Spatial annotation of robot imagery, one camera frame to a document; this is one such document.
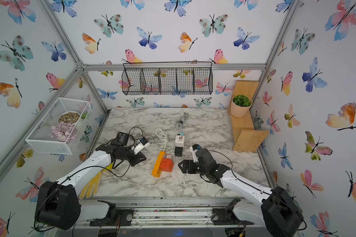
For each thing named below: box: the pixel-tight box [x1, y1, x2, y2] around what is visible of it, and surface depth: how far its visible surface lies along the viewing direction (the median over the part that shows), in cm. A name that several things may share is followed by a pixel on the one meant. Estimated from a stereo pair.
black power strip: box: [174, 146, 183, 157], surface depth 98 cm
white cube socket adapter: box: [175, 134, 185, 148], surface depth 95 cm
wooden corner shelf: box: [229, 80, 269, 153], surface depth 101 cm
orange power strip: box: [151, 151, 167, 178], surface depth 88 cm
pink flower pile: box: [50, 121, 78, 145], surface depth 64 cm
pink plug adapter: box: [163, 153, 173, 159], surface depth 93 cm
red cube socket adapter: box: [159, 158, 175, 173], surface depth 88 cm
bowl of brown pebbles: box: [57, 111, 81, 125], surface depth 71 cm
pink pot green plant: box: [230, 93, 253, 118], surface depth 103 cm
